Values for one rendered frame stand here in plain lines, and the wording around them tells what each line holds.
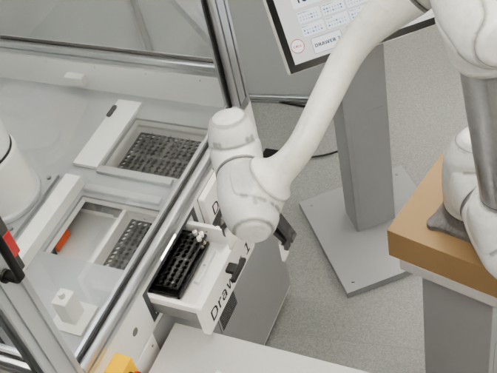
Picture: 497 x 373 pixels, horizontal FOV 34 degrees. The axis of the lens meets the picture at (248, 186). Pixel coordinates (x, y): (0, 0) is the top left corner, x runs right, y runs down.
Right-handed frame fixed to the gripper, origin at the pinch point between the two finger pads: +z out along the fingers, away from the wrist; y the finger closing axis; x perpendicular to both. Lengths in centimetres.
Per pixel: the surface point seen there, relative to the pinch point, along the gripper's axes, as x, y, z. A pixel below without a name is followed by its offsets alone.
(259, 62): -154, 75, 75
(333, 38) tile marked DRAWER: -76, 7, -4
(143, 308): 18.9, 23.5, 8.3
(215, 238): -8.5, 17.6, 11.9
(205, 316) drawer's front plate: 16.4, 8.0, 8.4
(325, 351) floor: -33, 4, 97
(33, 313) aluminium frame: 45, 24, -26
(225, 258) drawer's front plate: 2.1, 8.6, 4.4
